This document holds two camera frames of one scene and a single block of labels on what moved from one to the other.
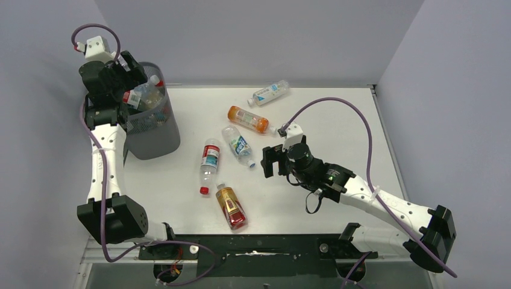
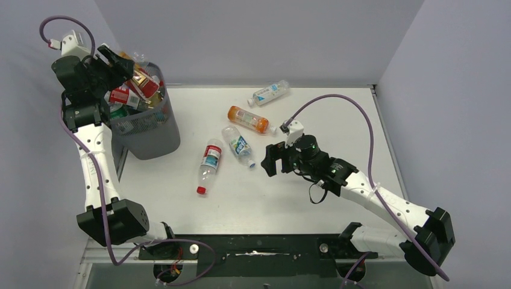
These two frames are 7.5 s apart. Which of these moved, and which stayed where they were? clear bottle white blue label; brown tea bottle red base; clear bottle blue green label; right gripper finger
Moved: brown tea bottle red base
Stayed: right gripper finger; clear bottle blue green label; clear bottle white blue label
